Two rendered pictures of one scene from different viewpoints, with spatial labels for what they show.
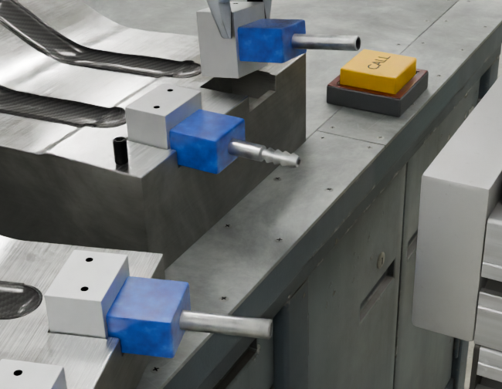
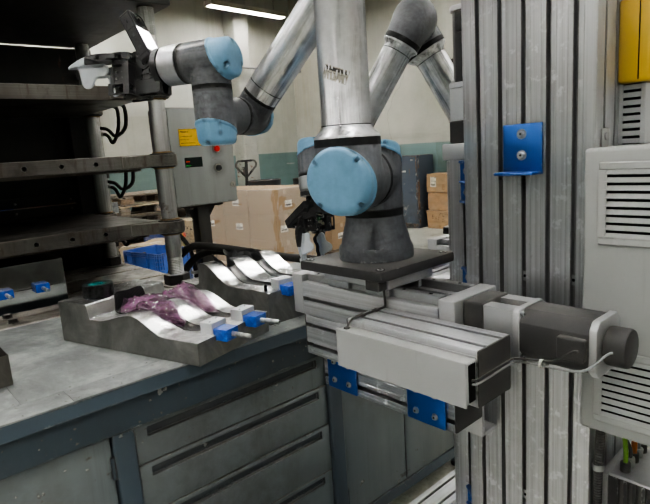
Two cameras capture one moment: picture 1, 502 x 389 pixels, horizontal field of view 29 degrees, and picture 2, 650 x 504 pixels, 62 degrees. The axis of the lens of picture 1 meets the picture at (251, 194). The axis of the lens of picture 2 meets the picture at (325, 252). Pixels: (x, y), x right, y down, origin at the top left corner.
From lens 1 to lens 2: 0.89 m
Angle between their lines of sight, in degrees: 26
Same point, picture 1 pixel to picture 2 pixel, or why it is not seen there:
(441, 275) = (297, 296)
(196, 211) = (288, 310)
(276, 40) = not seen: hidden behind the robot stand
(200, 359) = (273, 340)
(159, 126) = (277, 283)
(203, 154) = (286, 290)
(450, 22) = not seen: hidden behind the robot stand
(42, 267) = not seen: hidden behind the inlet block
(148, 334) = (251, 320)
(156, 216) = (273, 306)
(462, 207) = (298, 279)
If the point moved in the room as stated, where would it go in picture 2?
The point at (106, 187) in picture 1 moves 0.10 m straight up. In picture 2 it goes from (261, 297) to (258, 262)
